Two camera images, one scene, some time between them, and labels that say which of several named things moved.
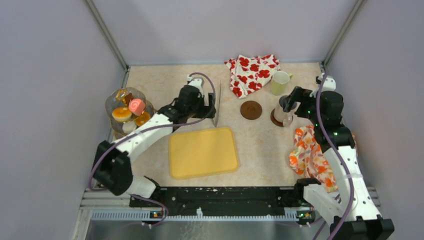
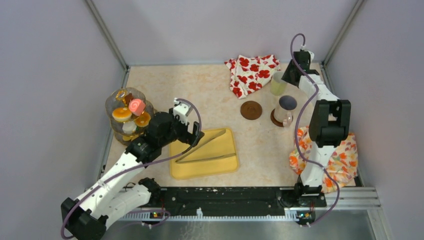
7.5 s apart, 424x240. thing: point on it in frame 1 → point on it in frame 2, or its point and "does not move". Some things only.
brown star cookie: [128, 97] does not move
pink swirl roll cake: [137, 106] does not move
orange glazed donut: [121, 114] does not move
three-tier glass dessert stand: [127, 108] does not move
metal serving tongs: [215, 119] → [215, 136]
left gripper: [205, 110] → [187, 137]
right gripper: [298, 94] → [285, 77]
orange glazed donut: [143, 119] does not move
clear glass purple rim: [284, 119] does not move
